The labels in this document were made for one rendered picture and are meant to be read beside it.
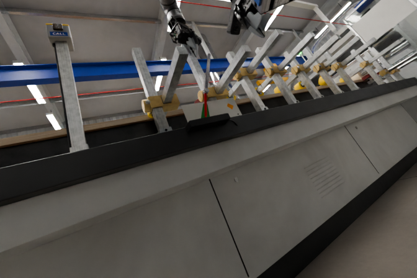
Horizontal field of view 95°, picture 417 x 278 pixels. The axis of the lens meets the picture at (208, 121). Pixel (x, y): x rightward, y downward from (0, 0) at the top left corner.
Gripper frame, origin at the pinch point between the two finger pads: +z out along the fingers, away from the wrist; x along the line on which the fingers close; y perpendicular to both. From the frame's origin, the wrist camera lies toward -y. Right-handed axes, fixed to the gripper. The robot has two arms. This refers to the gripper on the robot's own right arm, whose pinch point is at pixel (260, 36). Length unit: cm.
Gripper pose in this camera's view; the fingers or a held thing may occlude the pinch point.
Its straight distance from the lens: 68.7
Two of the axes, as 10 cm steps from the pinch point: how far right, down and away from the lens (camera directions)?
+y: 3.6, -4.8, -8.0
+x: 8.5, -1.9, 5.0
